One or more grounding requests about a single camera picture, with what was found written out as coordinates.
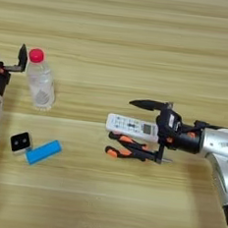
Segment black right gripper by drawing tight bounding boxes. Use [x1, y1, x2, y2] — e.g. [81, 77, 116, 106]
[122, 96, 208, 169]

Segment white remote control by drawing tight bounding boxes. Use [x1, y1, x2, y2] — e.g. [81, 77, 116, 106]
[104, 111, 162, 145]

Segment clear bottle with red cap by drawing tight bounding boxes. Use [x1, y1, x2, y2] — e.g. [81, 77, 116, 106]
[22, 46, 60, 111]

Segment orange black pliers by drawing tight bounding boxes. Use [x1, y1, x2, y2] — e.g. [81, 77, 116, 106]
[103, 130, 176, 166]

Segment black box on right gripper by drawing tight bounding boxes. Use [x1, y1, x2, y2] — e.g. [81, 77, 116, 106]
[154, 106, 185, 141]

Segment small black white cube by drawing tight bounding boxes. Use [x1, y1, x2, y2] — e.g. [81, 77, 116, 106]
[8, 130, 35, 158]

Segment blue rectangular block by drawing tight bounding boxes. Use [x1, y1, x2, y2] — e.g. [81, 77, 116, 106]
[24, 137, 65, 169]

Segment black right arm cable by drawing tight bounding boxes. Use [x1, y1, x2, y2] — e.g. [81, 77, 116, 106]
[193, 119, 228, 132]

